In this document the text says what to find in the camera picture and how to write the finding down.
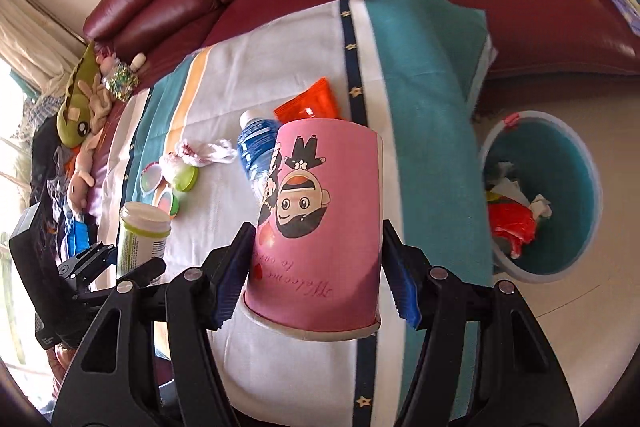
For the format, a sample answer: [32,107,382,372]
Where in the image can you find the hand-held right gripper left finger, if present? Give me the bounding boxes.
[50,221,257,427]

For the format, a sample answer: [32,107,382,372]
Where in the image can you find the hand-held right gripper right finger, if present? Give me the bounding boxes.
[381,219,581,427]

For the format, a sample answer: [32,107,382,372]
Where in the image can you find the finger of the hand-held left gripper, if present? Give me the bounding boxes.
[117,257,167,290]
[57,242,118,293]

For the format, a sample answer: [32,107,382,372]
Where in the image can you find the white jar with green lid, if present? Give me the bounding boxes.
[116,201,172,283]

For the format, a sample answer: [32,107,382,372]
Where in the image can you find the green toy sunglasses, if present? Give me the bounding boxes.
[139,162,181,219]

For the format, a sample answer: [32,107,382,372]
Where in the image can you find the pink paper cup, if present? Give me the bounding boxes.
[240,119,385,342]

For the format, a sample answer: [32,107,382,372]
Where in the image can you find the red plastic bag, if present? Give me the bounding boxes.
[487,202,538,258]

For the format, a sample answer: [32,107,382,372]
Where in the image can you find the white printed plastic bag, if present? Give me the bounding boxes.
[172,138,237,168]

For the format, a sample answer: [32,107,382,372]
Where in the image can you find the clear plastic bottle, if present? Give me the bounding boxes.
[236,111,281,208]

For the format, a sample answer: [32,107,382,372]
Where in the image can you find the white paper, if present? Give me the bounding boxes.
[492,162,528,202]

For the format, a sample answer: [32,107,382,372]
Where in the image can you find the white paper towel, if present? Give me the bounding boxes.
[530,193,553,219]

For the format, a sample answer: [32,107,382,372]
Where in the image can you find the orange snack packet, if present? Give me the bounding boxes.
[273,77,341,122]

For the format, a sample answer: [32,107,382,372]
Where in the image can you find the teal plastic bucket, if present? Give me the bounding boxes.
[477,110,603,283]

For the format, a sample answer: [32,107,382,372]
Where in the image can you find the blue and white toy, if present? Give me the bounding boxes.
[70,217,92,254]

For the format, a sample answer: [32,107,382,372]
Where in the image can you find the pink plush doll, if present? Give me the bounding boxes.
[65,132,108,212]

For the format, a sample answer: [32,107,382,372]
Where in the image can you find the dark patterned cloth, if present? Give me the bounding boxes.
[30,97,76,228]

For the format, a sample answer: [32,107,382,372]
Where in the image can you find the green dinosaur plush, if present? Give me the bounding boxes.
[55,42,108,148]

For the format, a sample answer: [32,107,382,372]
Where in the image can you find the beige plush doll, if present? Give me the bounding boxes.
[82,47,151,142]

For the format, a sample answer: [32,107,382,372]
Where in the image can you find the sequin pouch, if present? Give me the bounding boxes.
[101,62,140,100]

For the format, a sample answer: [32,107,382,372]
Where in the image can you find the teal and white striped tablecloth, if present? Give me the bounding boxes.
[120,0,501,427]

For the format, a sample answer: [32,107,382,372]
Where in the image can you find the beige curtain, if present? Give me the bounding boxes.
[0,0,86,102]

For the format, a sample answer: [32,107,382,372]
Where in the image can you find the stack of folded clothes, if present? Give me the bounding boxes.
[595,0,640,38]

